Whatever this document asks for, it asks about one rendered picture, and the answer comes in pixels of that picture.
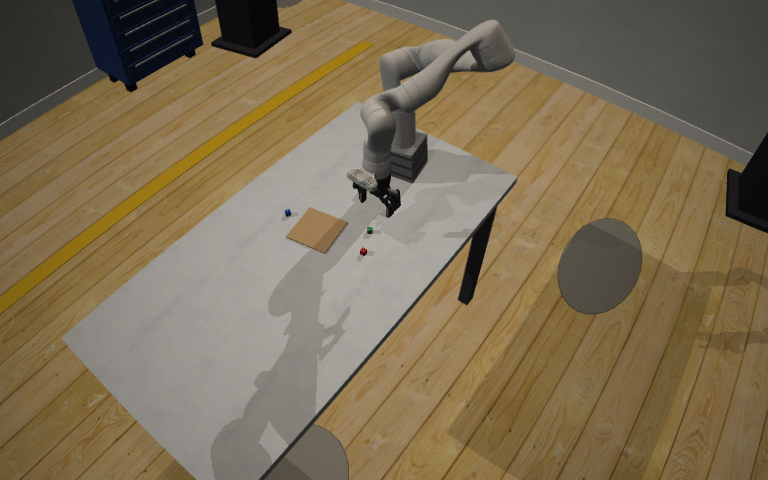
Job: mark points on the tan flat mat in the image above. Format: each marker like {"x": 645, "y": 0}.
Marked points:
{"x": 317, "y": 230}

